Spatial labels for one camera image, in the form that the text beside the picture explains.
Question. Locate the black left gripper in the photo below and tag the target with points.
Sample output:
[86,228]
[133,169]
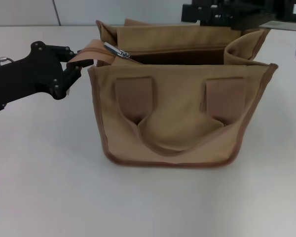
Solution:
[19,76]

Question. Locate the khaki canvas food bag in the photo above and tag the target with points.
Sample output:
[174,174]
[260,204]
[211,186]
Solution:
[175,118]

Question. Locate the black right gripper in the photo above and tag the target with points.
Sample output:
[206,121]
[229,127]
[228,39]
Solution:
[266,10]

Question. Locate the silver metal zipper slider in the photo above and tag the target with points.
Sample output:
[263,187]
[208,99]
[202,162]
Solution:
[118,51]

